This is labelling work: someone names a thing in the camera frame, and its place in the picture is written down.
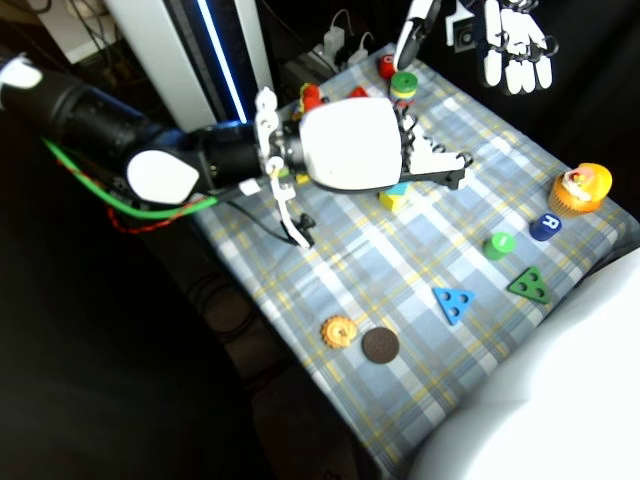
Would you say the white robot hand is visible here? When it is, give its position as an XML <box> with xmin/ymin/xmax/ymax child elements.
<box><xmin>298</xmin><ymin>97</ymin><xmax>475</xmax><ymax>192</ymax></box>
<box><xmin>393</xmin><ymin>0</ymin><xmax>560</xmax><ymax>96</ymax></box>

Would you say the strawberry cupcake toy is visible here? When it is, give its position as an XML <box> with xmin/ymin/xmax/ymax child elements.
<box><xmin>292</xmin><ymin>82</ymin><xmax>329</xmax><ymax>121</ymax></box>

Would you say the yellow cube block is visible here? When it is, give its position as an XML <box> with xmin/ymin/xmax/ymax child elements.
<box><xmin>378</xmin><ymin>189</ymin><xmax>409</xmax><ymax>214</ymax></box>

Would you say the white power adapter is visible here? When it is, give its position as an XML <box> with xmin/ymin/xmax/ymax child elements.
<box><xmin>347</xmin><ymin>32</ymin><xmax>375</xmax><ymax>67</ymax></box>
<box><xmin>323</xmin><ymin>9</ymin><xmax>351</xmax><ymax>59</ymax></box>

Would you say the blue plaid tablecloth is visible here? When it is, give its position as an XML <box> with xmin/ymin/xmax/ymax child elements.
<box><xmin>192</xmin><ymin>44</ymin><xmax>629</xmax><ymax>479</ymax></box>

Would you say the peach cupcake toy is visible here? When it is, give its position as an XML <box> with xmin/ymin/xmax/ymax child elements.
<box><xmin>547</xmin><ymin>162</ymin><xmax>614</xmax><ymax>220</ymax></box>

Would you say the blue triangle block with holes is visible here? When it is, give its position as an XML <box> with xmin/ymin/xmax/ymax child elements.
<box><xmin>432</xmin><ymin>287</ymin><xmax>476</xmax><ymax>326</ymax></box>

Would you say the green cylinder block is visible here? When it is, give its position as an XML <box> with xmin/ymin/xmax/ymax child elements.
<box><xmin>482</xmin><ymin>231</ymin><xmax>517</xmax><ymax>262</ymax></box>

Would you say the blue cylinder block with letter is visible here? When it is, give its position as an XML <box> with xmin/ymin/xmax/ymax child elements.
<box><xmin>529</xmin><ymin>213</ymin><xmax>563</xmax><ymax>242</ymax></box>

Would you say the tan round biscuit toy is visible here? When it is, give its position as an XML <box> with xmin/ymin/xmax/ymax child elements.
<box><xmin>320</xmin><ymin>315</ymin><xmax>359</xmax><ymax>350</ymax></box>

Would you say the chocolate sandwich cookie toy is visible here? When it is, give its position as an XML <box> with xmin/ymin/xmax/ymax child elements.
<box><xmin>361</xmin><ymin>326</ymin><xmax>401</xmax><ymax>364</ymax></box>

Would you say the white robot torso column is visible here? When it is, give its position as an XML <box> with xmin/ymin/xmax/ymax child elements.
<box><xmin>102</xmin><ymin>0</ymin><xmax>274</xmax><ymax>131</ymax></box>

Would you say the green triangle block with holes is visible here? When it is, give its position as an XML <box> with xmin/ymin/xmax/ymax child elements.
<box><xmin>506</xmin><ymin>266</ymin><xmax>551</xmax><ymax>305</ymax></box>

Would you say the white box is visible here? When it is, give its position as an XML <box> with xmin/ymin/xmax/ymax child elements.
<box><xmin>37</xmin><ymin>0</ymin><xmax>126</xmax><ymax>64</ymax></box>

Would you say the multicolour ring stack toy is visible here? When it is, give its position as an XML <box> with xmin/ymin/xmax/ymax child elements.
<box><xmin>388</xmin><ymin>71</ymin><xmax>419</xmax><ymax>104</ymax></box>

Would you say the thin black cable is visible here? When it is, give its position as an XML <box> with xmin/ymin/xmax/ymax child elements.
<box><xmin>219</xmin><ymin>199</ymin><xmax>296</xmax><ymax>246</ymax></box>

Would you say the green cable of arm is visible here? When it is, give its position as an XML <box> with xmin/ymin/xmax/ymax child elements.
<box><xmin>42</xmin><ymin>139</ymin><xmax>221</xmax><ymax>221</ymax></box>

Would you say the red twisted cable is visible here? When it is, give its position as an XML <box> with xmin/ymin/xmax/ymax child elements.
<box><xmin>54</xmin><ymin>159</ymin><xmax>211</xmax><ymax>235</ymax></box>

